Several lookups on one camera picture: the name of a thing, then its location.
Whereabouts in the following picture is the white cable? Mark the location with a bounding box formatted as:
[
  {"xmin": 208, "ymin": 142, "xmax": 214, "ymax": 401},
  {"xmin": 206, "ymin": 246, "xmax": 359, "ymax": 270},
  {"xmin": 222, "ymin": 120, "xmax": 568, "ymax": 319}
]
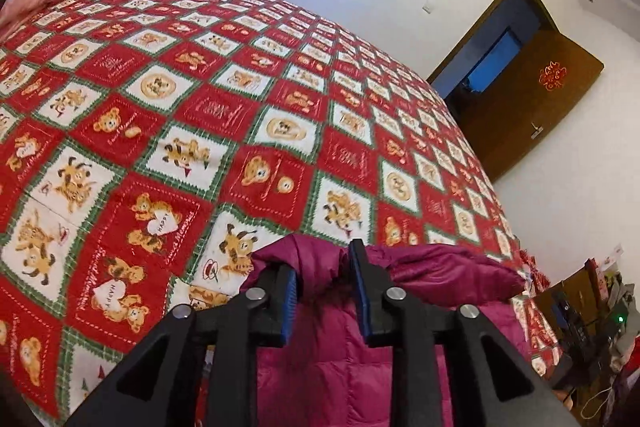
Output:
[{"xmin": 582, "ymin": 387, "xmax": 618, "ymax": 423}]

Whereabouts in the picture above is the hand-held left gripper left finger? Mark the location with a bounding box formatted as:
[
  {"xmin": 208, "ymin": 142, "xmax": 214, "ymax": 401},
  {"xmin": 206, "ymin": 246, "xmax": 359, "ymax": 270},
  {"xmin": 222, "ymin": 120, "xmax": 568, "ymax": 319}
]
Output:
[{"xmin": 65, "ymin": 262, "xmax": 301, "ymax": 427}]

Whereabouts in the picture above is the red bear-print bedspread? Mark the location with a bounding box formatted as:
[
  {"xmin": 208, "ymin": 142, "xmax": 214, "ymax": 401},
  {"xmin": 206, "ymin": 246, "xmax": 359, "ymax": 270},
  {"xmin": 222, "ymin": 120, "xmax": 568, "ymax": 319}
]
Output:
[{"xmin": 0, "ymin": 0, "xmax": 566, "ymax": 427}]

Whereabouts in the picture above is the pile of grey clothes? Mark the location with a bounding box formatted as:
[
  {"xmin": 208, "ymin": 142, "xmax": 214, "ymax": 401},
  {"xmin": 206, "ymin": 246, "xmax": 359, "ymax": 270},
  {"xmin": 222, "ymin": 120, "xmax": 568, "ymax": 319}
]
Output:
[{"xmin": 600, "ymin": 267, "xmax": 640, "ymax": 427}]

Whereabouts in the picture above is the brown wooden door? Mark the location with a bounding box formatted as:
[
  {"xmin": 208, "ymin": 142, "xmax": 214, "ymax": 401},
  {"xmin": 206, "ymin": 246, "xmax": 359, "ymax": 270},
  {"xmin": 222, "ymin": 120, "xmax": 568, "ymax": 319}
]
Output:
[{"xmin": 462, "ymin": 27, "xmax": 606, "ymax": 182}]

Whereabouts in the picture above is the wooden door frame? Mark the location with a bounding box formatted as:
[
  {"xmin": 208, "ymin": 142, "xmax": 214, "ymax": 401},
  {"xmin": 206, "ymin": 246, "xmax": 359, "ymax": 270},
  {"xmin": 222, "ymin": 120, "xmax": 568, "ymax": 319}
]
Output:
[{"xmin": 425, "ymin": 0, "xmax": 558, "ymax": 108}]

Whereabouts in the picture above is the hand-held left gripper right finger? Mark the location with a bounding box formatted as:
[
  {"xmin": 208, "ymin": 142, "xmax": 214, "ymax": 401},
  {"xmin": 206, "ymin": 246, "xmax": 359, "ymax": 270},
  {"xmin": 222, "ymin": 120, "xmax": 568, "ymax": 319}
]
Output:
[{"xmin": 347, "ymin": 238, "xmax": 583, "ymax": 427}]

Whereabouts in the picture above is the brown wooden desk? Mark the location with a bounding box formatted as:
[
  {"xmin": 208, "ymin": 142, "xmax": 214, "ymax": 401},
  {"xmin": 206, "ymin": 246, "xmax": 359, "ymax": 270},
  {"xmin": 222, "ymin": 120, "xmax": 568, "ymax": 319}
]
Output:
[{"xmin": 547, "ymin": 264, "xmax": 608, "ymax": 338}]

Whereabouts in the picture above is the red paper door decoration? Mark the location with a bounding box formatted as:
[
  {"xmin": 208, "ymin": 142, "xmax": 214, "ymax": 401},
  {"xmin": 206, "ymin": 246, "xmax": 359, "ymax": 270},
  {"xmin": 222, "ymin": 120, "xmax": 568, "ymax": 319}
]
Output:
[{"xmin": 537, "ymin": 63, "xmax": 568, "ymax": 92}]

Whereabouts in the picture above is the magenta puffer jacket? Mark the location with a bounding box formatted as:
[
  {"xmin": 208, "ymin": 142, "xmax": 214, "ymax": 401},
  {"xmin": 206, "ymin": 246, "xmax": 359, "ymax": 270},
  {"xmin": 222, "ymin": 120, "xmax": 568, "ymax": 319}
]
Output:
[{"xmin": 197, "ymin": 234, "xmax": 533, "ymax": 427}]

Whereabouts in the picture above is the pink floral quilt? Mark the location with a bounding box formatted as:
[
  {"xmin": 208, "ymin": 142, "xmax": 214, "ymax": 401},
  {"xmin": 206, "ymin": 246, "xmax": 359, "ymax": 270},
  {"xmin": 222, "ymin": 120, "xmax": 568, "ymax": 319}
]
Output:
[{"xmin": 0, "ymin": 0, "xmax": 63, "ymax": 42}]

